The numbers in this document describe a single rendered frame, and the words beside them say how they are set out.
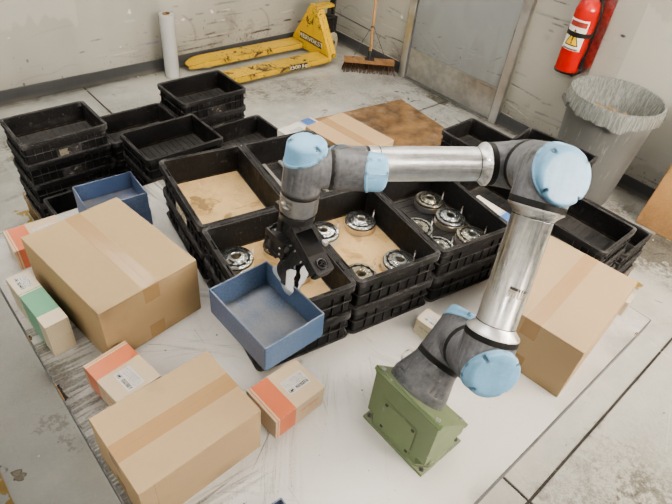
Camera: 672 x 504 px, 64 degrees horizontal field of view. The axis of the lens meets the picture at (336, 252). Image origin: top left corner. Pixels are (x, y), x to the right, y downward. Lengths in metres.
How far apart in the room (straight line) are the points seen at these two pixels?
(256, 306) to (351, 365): 0.47
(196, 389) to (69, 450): 1.08
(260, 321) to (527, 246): 0.57
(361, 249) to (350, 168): 0.78
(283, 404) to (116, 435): 0.39
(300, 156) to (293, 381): 0.68
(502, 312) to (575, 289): 0.61
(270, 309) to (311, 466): 0.42
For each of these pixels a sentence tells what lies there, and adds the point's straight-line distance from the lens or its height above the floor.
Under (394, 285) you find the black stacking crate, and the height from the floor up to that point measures 0.85.
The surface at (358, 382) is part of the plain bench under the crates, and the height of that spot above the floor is 0.70.
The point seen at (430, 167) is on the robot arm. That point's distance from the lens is 1.16.
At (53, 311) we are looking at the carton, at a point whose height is 0.82.
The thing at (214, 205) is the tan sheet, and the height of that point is 0.83.
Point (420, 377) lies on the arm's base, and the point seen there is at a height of 0.94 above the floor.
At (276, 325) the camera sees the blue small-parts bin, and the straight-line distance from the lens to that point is 1.17.
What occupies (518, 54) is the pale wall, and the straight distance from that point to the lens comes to 4.44.
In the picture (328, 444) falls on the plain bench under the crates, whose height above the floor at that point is 0.70.
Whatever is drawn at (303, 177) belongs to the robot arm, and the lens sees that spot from 0.97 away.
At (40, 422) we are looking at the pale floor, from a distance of 2.45.
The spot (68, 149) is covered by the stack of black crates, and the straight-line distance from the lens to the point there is 2.90.
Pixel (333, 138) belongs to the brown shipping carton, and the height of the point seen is 0.86.
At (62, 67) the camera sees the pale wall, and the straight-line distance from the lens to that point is 4.65.
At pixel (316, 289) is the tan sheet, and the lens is 1.59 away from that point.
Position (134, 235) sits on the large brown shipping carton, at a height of 0.90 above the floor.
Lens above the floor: 1.95
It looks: 41 degrees down
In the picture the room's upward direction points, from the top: 7 degrees clockwise
